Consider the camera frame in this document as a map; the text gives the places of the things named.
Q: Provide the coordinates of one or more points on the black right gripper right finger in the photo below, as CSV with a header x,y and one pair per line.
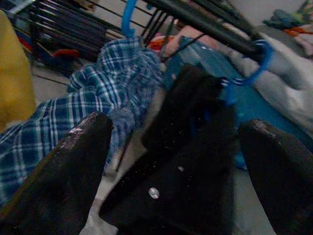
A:
x,y
283,176

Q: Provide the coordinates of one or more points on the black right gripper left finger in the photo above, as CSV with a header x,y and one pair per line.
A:
x,y
61,186

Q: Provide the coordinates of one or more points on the black shirt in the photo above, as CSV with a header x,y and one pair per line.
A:
x,y
183,147

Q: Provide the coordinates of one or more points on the blue hard suitcase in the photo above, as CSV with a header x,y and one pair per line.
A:
x,y
249,112

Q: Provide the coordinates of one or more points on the grey white pillow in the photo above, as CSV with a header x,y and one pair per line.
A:
x,y
281,73

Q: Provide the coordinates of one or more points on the yellow polo shirt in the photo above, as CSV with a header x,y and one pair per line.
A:
x,y
14,73

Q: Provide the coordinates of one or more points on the blue plaid shirt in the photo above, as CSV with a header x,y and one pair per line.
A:
x,y
117,73

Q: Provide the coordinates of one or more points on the teal fabric item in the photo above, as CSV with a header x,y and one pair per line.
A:
x,y
283,17

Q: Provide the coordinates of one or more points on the black metal drying rack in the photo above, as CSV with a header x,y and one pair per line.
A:
x,y
207,27

